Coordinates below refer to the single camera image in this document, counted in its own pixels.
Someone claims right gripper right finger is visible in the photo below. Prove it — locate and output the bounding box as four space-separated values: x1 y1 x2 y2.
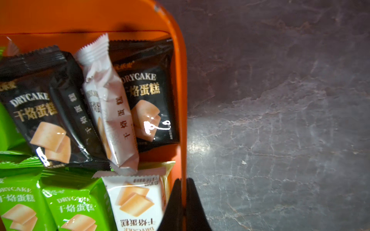
186 178 212 231

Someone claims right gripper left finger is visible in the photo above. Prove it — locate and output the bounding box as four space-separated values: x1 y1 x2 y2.
157 179 183 231

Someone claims white cookie packet front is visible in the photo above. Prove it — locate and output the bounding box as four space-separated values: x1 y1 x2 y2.
93 167 166 231

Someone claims yellow cookie packet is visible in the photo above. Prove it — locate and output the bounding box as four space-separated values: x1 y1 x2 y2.
138 160 175 203

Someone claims white pink cookie packet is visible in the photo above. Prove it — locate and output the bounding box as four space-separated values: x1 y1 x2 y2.
75 34 139 175

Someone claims black cookie packet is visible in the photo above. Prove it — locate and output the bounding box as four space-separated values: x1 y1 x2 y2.
109 39 180 153
1 46 109 170

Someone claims orange plastic storage tray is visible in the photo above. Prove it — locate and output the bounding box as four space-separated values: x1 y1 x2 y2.
1 1 188 231

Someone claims green cookie packet middle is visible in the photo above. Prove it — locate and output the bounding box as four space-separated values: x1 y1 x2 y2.
40 168 117 231

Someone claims green cookie packet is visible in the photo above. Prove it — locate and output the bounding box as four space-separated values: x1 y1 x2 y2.
40 168 117 231
1 167 57 231
1 105 43 170

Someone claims green cookie packet left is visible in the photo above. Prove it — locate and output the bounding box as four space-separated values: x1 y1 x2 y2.
1 167 57 231

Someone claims green cookie packet far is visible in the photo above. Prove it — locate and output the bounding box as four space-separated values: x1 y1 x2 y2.
1 105 43 170

